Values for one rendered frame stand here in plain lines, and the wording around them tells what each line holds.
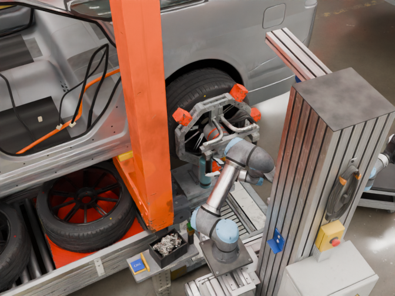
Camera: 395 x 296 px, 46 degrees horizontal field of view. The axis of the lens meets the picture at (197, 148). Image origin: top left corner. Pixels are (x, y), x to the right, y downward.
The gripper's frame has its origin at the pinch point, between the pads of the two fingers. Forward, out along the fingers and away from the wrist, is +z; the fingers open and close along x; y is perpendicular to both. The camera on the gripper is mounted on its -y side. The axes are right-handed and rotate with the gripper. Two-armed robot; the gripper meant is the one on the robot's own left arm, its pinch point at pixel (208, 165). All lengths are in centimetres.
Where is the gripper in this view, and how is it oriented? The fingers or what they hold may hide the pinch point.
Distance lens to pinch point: 290.4
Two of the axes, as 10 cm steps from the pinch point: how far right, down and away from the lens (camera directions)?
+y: 0.0, 6.8, 7.3
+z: -9.6, -2.1, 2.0
